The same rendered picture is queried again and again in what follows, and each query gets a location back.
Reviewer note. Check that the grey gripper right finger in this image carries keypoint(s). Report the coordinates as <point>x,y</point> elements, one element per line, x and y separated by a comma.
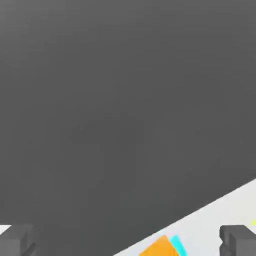
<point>240,243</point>

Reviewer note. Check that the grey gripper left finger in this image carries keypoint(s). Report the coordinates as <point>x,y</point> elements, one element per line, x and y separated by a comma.
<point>14,243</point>

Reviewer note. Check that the small yellow cube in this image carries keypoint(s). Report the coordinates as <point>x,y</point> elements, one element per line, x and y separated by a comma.
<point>254,222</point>

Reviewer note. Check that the large cyan box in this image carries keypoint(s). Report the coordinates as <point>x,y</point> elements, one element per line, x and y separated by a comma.
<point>179,245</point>

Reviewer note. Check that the large orange box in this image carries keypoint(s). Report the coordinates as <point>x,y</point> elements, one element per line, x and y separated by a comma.
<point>160,248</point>

